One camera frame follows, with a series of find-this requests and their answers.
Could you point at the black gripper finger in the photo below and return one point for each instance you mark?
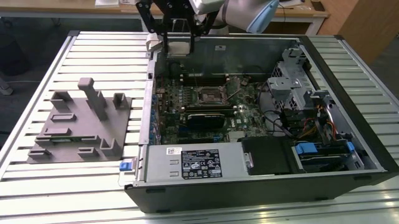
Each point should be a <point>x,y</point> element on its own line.
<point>192,44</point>
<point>151,23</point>

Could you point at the silver CPU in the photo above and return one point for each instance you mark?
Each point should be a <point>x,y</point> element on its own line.
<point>179,49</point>

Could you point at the metal locking lever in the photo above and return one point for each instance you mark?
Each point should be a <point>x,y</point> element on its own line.
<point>195,82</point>

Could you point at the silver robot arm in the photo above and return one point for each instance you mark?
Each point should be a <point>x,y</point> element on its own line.
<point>236,11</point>

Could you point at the CPU socket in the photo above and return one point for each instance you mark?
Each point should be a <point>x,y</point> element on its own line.
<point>210,95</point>

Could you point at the small white box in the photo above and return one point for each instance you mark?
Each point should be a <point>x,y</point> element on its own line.
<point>127,2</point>

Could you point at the RAM slot white clips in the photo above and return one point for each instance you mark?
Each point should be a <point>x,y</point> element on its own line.
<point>215,80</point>
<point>211,108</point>
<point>215,75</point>

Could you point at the white paper box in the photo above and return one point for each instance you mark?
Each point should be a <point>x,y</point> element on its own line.
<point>106,3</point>

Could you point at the round coin battery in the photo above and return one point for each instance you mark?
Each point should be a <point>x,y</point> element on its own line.
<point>244,81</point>

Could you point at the black graphics card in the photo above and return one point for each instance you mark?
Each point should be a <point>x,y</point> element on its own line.
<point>204,121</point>

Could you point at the silver drive cage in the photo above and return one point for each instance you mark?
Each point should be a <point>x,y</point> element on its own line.
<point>282,84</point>

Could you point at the wooden desk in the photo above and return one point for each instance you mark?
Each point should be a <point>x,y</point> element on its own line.
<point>47,8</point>

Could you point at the green motherboard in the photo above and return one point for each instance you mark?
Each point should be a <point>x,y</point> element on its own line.
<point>250,121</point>

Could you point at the silver chipset heatsink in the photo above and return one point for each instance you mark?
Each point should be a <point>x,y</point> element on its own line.
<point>238,135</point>

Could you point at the small dark box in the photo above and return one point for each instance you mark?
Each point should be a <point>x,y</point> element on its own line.
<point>318,5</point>

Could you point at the black round bin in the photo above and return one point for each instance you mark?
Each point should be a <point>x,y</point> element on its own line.
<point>15,53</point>

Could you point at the grey parts rack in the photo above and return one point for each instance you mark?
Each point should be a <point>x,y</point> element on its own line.
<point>80,130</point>

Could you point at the black plastic shroud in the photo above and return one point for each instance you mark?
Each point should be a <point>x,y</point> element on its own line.
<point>268,156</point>

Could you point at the grey power supply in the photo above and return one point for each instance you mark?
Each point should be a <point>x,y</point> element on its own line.
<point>162,168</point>

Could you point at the grey furniture foot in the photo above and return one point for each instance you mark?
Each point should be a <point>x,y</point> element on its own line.
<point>4,88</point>

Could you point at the blue latch tab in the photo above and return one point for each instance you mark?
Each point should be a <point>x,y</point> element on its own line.
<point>124,166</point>

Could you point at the wooden cabinet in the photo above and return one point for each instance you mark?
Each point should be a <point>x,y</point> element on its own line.
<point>367,23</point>

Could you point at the blue disk carrier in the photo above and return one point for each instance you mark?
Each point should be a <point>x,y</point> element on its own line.
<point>303,149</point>

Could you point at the black PC case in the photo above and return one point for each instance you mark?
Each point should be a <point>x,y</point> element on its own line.
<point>250,198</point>

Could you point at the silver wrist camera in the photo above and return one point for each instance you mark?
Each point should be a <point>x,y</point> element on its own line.
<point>206,5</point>

